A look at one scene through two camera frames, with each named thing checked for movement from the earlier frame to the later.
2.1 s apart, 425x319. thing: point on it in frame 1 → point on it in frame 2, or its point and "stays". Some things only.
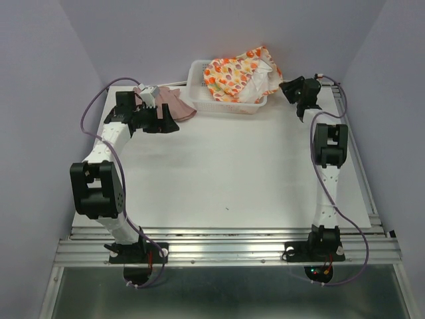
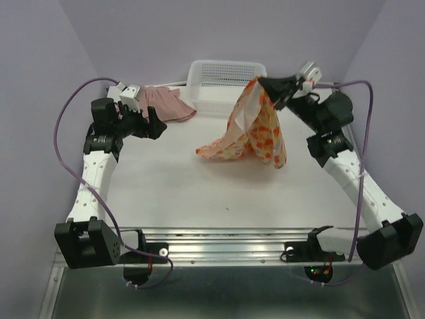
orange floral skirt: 244,78 → 254,129
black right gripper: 287,86 → 277,86
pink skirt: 179,108 stays
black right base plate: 299,252 stays
